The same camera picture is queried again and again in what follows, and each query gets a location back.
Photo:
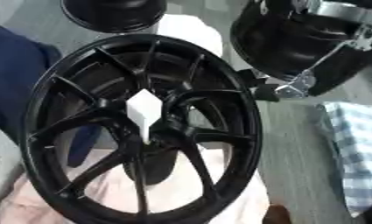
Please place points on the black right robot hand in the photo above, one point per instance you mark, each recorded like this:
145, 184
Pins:
288, 48

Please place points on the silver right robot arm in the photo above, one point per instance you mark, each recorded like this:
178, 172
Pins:
347, 9

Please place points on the black round wheel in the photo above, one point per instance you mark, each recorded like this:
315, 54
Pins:
114, 14

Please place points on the black spoked wheel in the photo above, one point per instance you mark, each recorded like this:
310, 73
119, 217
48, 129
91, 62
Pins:
229, 96

